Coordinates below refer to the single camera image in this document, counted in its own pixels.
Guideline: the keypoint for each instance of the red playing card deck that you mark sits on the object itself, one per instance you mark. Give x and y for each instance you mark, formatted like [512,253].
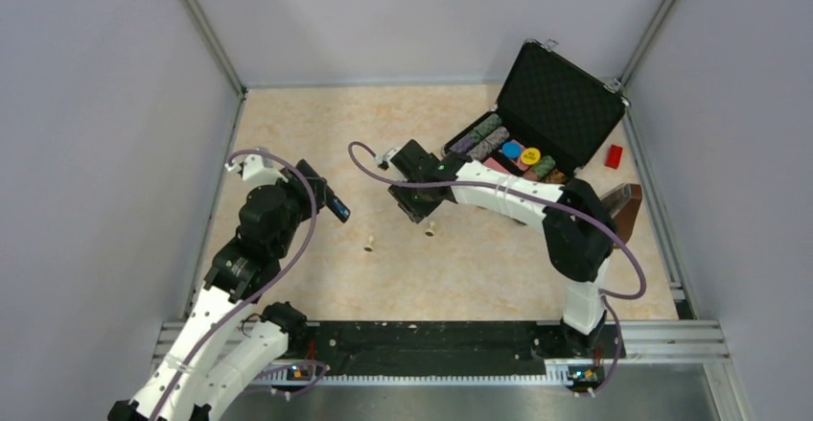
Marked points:
[493,164]

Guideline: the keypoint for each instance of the black remote control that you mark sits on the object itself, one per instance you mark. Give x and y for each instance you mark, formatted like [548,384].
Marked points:
[323,192]

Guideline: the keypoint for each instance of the yellow big blind chip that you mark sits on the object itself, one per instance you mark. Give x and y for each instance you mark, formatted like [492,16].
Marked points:
[529,157]

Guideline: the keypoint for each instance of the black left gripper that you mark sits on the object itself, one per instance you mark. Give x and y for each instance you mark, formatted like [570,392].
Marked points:
[295,184]

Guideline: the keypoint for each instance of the blue battery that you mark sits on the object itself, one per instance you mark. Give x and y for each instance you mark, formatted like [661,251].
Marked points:
[340,210]

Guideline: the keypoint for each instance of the black poker chip case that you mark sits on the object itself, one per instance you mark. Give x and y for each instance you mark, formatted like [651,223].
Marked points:
[549,103]

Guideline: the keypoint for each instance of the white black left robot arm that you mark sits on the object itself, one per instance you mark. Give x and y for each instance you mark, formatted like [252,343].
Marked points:
[195,381]

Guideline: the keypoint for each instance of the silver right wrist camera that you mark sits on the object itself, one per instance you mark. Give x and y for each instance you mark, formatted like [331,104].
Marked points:
[383,160]

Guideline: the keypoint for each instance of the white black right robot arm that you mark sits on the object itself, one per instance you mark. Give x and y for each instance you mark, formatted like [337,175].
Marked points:
[577,229]

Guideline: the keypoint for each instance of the blue round chip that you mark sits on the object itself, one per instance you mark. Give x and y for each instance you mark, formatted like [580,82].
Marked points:
[512,150]

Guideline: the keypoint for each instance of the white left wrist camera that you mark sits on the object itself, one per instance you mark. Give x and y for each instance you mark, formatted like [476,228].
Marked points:
[254,167]

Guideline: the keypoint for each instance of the brown metronome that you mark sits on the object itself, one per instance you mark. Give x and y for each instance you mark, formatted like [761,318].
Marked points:
[623,204]

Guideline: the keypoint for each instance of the red toy brick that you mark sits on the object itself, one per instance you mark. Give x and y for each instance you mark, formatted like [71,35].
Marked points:
[614,156]

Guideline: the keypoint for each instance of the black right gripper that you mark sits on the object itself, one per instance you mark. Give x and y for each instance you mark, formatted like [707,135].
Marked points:
[417,212]

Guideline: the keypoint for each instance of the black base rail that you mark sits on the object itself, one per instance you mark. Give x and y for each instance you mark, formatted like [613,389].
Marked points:
[488,353]

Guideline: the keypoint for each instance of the green chip stack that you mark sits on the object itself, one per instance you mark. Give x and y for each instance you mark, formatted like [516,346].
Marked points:
[542,168]

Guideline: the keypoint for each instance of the orange black chip stack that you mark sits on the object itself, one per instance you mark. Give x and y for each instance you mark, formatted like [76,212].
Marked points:
[556,177]

